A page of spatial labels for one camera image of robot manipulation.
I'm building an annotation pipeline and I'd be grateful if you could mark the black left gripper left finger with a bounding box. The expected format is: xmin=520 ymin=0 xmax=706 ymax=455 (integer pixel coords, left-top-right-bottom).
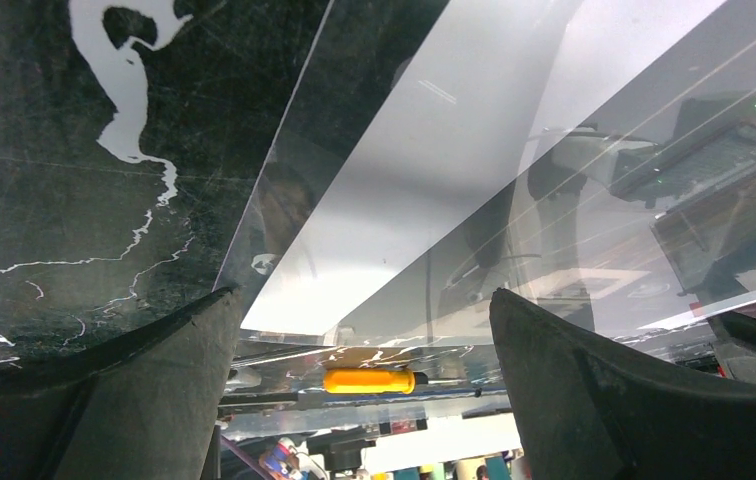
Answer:
xmin=0 ymin=288 xmax=242 ymax=479

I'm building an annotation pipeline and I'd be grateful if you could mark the clear acrylic glazing sheet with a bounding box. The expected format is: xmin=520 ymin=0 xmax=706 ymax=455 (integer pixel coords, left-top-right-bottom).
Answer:
xmin=216 ymin=1 xmax=756 ymax=395

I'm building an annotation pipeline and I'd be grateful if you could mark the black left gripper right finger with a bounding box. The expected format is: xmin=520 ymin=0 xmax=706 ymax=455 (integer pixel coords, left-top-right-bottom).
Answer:
xmin=489 ymin=289 xmax=756 ymax=479

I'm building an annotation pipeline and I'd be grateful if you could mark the orange handled screwdriver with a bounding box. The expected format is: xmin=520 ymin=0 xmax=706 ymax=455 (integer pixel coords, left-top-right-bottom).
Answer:
xmin=323 ymin=368 xmax=429 ymax=395

